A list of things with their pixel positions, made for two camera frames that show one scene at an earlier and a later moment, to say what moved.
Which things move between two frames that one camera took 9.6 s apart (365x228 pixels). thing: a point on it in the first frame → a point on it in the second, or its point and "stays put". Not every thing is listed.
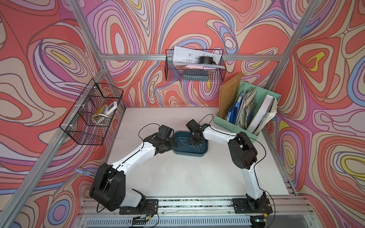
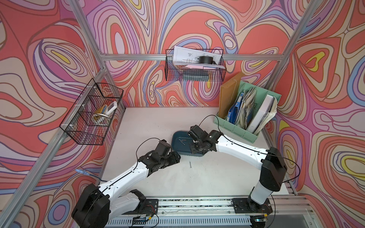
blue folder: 232,114 stays put
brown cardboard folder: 227,93 stays put
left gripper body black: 168,144 → 169,159
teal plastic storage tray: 185,149 stays put
